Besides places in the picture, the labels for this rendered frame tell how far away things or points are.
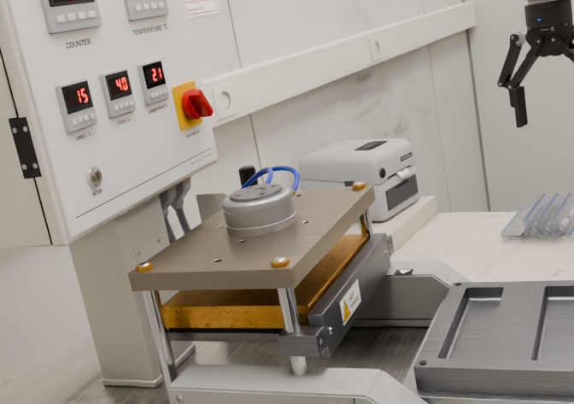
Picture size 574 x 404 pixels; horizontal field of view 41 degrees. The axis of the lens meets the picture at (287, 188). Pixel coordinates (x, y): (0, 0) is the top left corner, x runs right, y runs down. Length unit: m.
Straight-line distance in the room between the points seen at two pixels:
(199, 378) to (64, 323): 0.66
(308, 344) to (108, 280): 0.30
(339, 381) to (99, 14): 0.45
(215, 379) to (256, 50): 1.23
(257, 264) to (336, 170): 1.15
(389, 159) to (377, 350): 0.97
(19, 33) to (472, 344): 0.53
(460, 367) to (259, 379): 0.19
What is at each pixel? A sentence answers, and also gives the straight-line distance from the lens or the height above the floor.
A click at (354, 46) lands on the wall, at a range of 2.25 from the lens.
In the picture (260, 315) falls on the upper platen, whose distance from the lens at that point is 0.77.
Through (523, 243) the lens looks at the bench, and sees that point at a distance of 1.73.
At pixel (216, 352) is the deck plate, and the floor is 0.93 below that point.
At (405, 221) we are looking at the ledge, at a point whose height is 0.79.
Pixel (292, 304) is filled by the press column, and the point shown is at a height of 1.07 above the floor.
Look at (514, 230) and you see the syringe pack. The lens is 1.75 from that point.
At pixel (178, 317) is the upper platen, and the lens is 0.81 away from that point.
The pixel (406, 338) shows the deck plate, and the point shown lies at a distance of 0.94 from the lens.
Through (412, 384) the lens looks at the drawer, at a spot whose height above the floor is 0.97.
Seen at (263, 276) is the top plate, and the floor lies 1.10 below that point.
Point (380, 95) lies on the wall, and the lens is 2.49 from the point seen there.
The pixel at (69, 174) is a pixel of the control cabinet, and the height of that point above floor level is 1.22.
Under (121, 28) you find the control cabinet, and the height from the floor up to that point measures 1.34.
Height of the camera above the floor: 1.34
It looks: 14 degrees down
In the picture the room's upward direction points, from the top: 11 degrees counter-clockwise
